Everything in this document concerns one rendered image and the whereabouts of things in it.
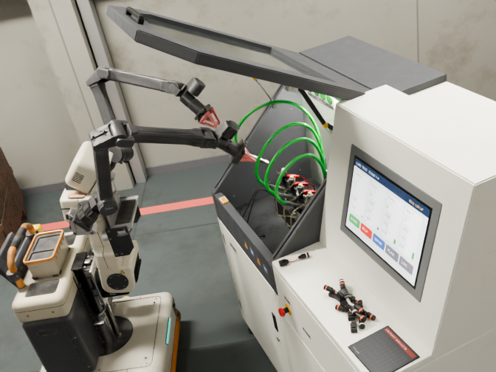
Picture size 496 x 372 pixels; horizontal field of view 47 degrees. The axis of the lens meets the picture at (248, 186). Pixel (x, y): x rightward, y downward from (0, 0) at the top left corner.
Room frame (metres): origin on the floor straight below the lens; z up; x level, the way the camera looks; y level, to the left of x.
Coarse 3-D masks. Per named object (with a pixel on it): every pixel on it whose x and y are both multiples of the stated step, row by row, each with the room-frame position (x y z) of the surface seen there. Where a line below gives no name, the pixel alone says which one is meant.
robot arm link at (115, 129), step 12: (96, 132) 1.96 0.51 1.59; (108, 132) 1.94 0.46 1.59; (120, 132) 1.94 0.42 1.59; (96, 144) 1.91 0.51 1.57; (108, 144) 1.92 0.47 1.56; (96, 156) 1.94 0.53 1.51; (108, 156) 1.97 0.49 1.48; (96, 168) 1.97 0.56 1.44; (108, 168) 1.98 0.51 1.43; (96, 180) 2.02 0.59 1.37; (108, 180) 2.00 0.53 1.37; (96, 192) 2.09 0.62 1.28; (108, 192) 2.02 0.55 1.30; (108, 204) 2.02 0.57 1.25
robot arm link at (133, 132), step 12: (120, 120) 2.01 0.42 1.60; (132, 132) 1.96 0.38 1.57; (144, 132) 1.98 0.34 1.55; (156, 132) 2.01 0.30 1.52; (168, 132) 2.03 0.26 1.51; (180, 132) 2.05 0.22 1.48; (192, 132) 2.07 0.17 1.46; (204, 132) 2.11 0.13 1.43; (120, 144) 1.92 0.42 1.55; (132, 144) 1.93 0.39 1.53; (180, 144) 2.05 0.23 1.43; (192, 144) 2.06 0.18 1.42; (204, 144) 2.08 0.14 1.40
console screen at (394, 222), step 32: (352, 160) 1.73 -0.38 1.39; (352, 192) 1.70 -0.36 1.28; (384, 192) 1.54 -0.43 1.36; (416, 192) 1.41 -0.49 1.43; (352, 224) 1.66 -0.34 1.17; (384, 224) 1.51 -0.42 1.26; (416, 224) 1.37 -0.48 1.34; (384, 256) 1.47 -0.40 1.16; (416, 256) 1.34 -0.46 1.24; (416, 288) 1.31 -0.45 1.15
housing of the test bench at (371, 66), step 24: (312, 48) 2.63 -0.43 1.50; (336, 48) 2.57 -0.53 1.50; (360, 48) 2.51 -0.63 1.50; (360, 72) 2.23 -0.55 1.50; (384, 72) 2.18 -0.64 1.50; (408, 72) 2.13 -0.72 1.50; (432, 72) 2.08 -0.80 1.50; (432, 96) 1.94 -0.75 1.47; (456, 96) 1.90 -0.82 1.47; (480, 96) 1.86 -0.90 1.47; (480, 120) 1.69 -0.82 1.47
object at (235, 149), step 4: (240, 140) 2.18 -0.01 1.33; (244, 140) 2.16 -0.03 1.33; (228, 144) 2.13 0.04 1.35; (232, 144) 2.13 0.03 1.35; (236, 144) 2.14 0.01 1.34; (240, 144) 2.16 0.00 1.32; (244, 144) 2.12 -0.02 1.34; (228, 148) 2.12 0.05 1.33; (232, 148) 2.12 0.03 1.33; (236, 148) 2.12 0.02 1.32; (240, 148) 2.13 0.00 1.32; (228, 152) 2.12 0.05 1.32; (232, 152) 2.12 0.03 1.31; (236, 152) 2.12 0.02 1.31; (240, 152) 2.12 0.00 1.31; (232, 156) 2.14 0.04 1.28; (236, 156) 2.12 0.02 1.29; (232, 160) 2.12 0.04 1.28
